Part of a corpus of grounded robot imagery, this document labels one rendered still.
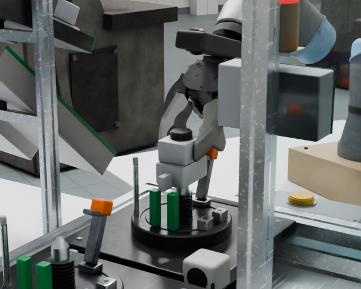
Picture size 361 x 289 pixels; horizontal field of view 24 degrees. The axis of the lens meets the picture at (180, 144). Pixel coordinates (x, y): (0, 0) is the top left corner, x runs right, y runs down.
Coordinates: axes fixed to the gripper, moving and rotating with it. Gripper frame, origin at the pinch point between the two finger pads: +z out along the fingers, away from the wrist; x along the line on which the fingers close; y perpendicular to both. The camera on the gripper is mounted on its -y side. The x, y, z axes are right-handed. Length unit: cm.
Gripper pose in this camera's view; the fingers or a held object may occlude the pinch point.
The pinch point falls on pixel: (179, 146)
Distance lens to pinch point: 111.9
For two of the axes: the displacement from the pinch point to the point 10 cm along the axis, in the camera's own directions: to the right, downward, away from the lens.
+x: -8.5, -1.5, 5.1
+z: -3.8, 8.4, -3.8
